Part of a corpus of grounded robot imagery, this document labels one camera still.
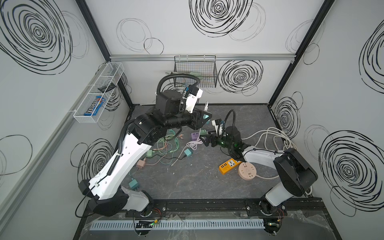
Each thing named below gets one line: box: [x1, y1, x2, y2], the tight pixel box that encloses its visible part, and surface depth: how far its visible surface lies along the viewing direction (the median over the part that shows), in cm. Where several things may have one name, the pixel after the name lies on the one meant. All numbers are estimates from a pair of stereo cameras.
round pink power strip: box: [238, 162, 257, 181], surface depth 85 cm
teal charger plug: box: [146, 149, 153, 158], surface depth 93 cm
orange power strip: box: [219, 158, 242, 175], surface depth 88 cm
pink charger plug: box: [136, 159, 146, 171], surface depth 88 cm
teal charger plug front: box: [128, 177, 139, 192], surface depth 81 cm
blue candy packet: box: [84, 96, 106, 116], surface depth 72 cm
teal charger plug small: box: [184, 148, 193, 157], surface depth 93 cm
